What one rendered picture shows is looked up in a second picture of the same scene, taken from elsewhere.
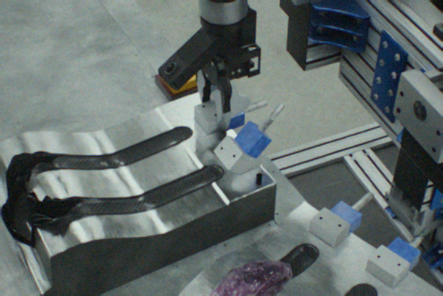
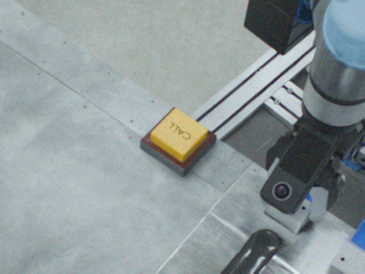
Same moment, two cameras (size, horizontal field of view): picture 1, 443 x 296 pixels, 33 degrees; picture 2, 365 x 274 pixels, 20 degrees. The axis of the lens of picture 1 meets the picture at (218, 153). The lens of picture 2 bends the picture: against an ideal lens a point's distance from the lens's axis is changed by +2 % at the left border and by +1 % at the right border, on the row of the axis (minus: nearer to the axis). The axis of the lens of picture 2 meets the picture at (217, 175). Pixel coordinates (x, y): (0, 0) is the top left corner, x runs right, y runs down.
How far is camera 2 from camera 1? 0.72 m
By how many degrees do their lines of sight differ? 25
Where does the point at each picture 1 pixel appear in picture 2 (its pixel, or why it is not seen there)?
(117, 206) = not seen: outside the picture
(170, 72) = (285, 198)
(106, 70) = (59, 146)
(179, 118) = (248, 219)
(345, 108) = (202, 10)
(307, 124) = (165, 46)
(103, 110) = (97, 214)
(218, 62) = (332, 161)
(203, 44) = (319, 150)
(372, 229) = not seen: hidden behind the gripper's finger
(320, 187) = (254, 153)
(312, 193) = not seen: hidden behind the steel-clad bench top
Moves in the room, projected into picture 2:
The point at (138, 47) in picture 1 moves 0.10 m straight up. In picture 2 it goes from (78, 91) to (78, 46)
